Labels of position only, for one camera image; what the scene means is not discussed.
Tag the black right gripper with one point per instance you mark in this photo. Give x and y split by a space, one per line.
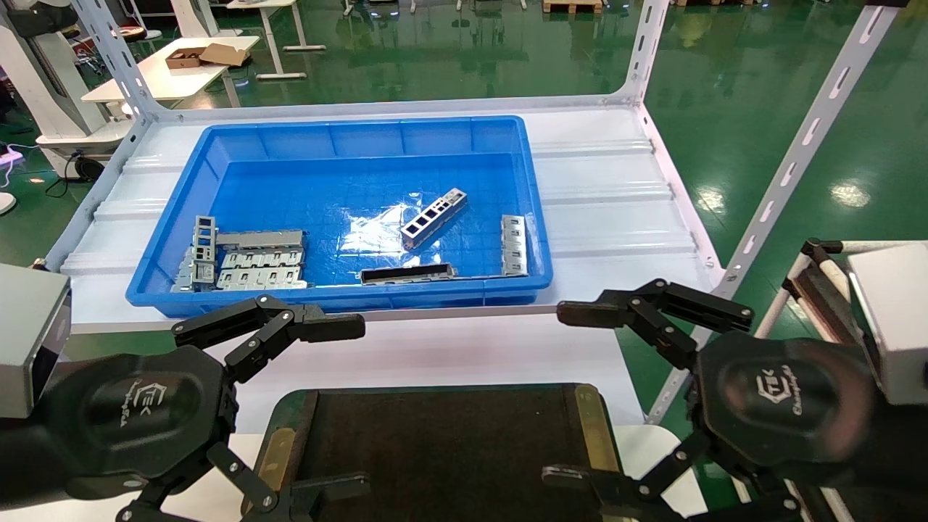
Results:
786 402

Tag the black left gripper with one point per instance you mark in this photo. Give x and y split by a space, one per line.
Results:
138 413

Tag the slotted grey metal part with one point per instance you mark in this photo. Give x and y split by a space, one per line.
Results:
433 217

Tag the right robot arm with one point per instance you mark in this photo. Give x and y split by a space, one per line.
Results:
892 449

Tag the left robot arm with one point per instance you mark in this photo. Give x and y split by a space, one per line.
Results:
22 457

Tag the small grey metal part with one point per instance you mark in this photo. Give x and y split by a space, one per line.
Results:
183 274

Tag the black container tray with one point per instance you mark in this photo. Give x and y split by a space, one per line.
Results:
449 435

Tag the grey metal part black slot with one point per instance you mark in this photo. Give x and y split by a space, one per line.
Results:
407 274

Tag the white metal shelf rack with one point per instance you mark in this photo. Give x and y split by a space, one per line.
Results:
616 217

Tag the blue plastic bin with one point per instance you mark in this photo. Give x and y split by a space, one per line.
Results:
326 196

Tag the white table with cardboard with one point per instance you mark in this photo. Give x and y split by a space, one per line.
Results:
167 76

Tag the open cardboard box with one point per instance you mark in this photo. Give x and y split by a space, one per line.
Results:
199 55

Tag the white power strip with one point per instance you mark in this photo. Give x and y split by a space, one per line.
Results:
6 154

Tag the white desk with legs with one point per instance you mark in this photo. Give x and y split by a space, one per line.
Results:
264 22

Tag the white machine base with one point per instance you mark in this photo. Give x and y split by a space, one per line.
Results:
43 87

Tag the round stool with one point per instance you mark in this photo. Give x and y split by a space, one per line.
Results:
134 32

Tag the wooden pallet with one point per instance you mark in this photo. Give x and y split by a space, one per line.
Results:
573 6

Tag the upright grey metal frame part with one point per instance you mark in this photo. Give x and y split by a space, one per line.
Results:
204 250

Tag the black and white cart frame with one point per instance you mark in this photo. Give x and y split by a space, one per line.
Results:
819 286

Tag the grey metal bracket part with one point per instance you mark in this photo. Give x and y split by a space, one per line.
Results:
513 245

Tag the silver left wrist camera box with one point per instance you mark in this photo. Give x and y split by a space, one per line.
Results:
25 341

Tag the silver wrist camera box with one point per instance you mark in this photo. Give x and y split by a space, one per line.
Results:
895 319
25 341

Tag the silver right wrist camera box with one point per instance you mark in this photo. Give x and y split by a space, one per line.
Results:
895 319

